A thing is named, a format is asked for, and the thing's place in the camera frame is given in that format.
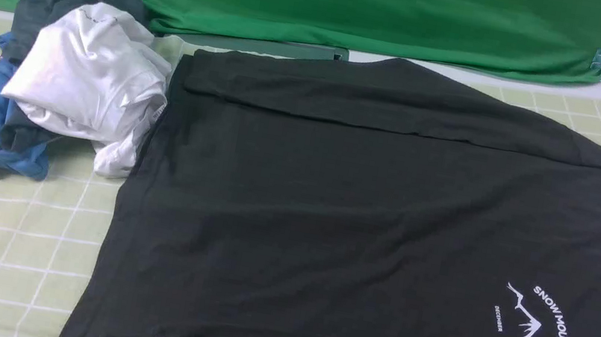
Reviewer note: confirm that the dark gray long-sleeved shirt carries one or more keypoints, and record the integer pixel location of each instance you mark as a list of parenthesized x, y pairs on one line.
[(310, 198)]

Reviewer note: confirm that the white crumpled shirt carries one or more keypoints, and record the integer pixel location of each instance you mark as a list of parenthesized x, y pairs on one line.
[(93, 75)]

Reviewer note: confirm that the dark gray crumpled garment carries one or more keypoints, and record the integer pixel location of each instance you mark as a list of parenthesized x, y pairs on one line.
[(30, 16)]

